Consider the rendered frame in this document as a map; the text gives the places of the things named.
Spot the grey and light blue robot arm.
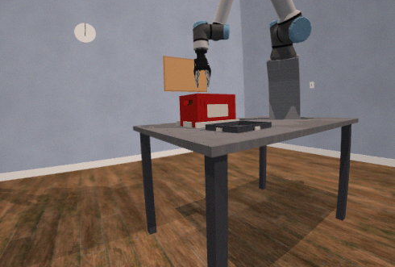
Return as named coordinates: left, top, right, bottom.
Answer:
left=193, top=0, right=312, bottom=60

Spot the red crate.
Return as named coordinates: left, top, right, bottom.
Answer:
left=179, top=94, right=235, bottom=127

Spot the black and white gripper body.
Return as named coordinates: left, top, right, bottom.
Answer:
left=194, top=48, right=209, bottom=71

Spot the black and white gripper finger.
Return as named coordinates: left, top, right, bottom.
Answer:
left=205, top=65, right=211, bottom=87
left=193, top=69, right=200, bottom=88

